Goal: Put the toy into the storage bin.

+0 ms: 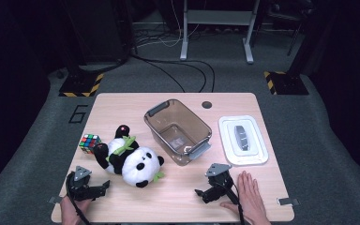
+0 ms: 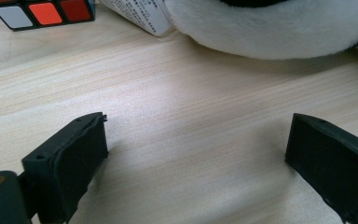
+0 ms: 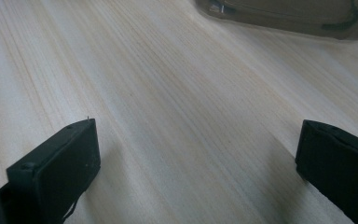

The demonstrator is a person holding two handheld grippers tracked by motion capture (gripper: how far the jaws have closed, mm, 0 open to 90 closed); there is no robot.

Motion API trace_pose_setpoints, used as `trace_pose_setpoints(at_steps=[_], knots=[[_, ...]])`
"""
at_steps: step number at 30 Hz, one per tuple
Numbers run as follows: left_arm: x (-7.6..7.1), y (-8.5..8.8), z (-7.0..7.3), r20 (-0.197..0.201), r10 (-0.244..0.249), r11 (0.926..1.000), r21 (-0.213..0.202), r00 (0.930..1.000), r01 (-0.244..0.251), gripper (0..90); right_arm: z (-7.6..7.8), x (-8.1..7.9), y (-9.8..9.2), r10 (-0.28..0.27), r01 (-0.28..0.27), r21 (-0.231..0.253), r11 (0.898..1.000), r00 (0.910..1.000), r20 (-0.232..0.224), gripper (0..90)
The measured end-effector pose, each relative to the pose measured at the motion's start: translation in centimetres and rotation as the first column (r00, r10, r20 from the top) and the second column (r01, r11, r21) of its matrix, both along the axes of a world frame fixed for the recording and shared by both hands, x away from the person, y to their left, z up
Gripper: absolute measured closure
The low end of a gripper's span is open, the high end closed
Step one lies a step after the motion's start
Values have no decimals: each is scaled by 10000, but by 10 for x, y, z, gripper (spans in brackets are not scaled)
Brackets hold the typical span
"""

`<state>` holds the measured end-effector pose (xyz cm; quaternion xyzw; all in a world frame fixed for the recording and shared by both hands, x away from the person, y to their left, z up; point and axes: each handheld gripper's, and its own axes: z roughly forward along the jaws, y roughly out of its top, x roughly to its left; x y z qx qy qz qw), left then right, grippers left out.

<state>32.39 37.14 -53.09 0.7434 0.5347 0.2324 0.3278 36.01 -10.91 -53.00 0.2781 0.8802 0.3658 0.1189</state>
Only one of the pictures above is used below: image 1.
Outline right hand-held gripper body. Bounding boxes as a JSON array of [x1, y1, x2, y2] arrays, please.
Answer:
[[204, 163, 235, 196]]

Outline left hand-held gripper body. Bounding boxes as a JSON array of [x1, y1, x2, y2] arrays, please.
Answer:
[[66, 165, 93, 202]]

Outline panda plush toy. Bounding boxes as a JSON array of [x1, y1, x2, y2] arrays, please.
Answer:
[[93, 124, 166, 188]]

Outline multicoloured puzzle cube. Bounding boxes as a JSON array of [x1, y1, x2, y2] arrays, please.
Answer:
[[78, 133, 102, 155]]

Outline white box lid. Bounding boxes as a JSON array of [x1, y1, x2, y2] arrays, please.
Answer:
[[217, 114, 270, 167]]

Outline clear grey storage box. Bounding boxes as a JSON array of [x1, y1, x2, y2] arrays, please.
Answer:
[[142, 98, 214, 167]]

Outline person's left hand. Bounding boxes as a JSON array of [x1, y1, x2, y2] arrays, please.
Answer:
[[59, 196, 92, 225]]

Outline person's right hand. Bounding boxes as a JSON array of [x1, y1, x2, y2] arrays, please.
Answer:
[[219, 171, 271, 225]]

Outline dark metal stand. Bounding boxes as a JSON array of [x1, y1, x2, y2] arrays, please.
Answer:
[[268, 0, 313, 57]]

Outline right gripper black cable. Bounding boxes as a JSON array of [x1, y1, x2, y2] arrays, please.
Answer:
[[218, 181, 247, 225]]

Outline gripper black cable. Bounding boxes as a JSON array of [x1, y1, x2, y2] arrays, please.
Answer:
[[218, 181, 247, 225], [66, 172, 92, 225]]

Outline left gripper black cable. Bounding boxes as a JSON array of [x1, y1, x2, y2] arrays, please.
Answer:
[[66, 172, 92, 225]]

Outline black yellow striped base plate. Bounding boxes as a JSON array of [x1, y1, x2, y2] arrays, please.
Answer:
[[263, 70, 309, 96], [58, 72, 105, 98]]

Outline black floor cable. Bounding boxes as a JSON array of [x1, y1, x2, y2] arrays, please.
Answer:
[[181, 63, 208, 93], [130, 54, 216, 94], [143, 60, 186, 94]]

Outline white floor cables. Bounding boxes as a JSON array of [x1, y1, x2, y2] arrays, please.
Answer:
[[135, 0, 201, 49]]

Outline white metal stand frame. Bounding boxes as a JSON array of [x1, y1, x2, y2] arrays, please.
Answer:
[[179, 0, 261, 65]]

